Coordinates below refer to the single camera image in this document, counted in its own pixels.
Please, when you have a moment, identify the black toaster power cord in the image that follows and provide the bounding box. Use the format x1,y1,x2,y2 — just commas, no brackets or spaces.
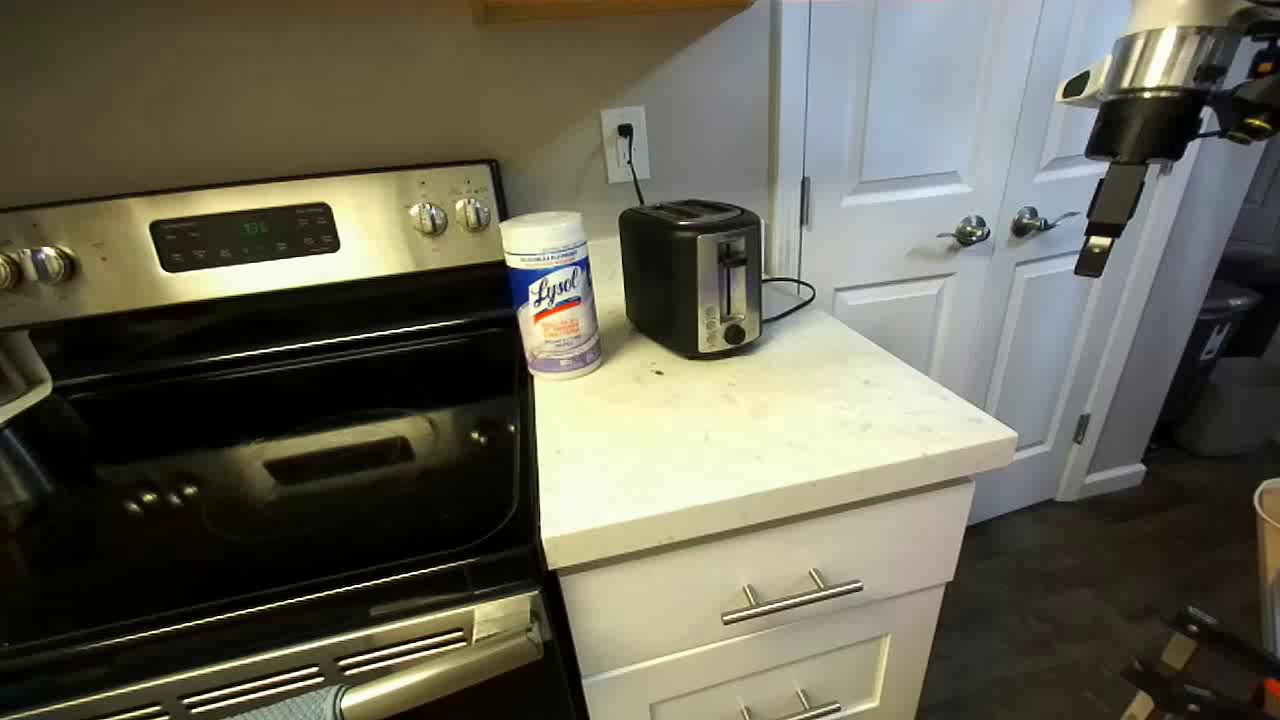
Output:
613,121,821,327

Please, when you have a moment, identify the silver range knob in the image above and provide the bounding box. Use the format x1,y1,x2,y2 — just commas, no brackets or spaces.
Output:
404,195,453,240
29,240,80,289
453,190,495,234

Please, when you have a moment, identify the silver drawer bar handle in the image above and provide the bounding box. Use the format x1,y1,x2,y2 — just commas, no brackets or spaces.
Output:
716,566,869,632
736,688,847,720

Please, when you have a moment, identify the silver door lever handle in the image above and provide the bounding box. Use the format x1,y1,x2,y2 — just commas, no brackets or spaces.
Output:
1009,205,1083,243
938,211,995,257

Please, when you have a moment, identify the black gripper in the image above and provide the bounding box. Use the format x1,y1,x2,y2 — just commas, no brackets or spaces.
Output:
1072,88,1209,282

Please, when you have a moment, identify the black clamp mount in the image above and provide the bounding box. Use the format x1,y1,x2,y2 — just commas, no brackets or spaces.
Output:
1209,99,1280,146

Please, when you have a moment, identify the black range display panel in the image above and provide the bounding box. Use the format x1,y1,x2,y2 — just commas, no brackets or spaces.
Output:
148,198,343,274

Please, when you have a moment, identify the white wall outlet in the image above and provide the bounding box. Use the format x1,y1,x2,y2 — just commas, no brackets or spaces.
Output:
602,104,657,189

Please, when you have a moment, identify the black and silver toaster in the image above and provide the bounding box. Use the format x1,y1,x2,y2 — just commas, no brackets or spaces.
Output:
618,195,768,360

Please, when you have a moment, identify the Lysol wipes canister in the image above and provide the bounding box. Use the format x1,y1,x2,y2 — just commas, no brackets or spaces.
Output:
495,207,610,381

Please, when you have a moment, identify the white plastic bucket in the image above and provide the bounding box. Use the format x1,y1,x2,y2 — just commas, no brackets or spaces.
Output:
1247,475,1280,629

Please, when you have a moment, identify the grey trash bin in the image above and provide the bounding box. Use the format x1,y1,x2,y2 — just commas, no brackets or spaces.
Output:
1171,278,1280,458

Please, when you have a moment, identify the silver oven door handle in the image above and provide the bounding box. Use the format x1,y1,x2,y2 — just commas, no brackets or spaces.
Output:
331,619,551,720

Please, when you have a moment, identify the white base cabinet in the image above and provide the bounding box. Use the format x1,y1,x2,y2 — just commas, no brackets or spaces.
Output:
556,475,982,720

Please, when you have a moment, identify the black metal stand frame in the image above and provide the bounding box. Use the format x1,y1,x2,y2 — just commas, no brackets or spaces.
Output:
1116,604,1280,720

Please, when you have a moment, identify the stainless steel electric range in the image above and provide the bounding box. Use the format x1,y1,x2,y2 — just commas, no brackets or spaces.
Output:
0,159,590,720

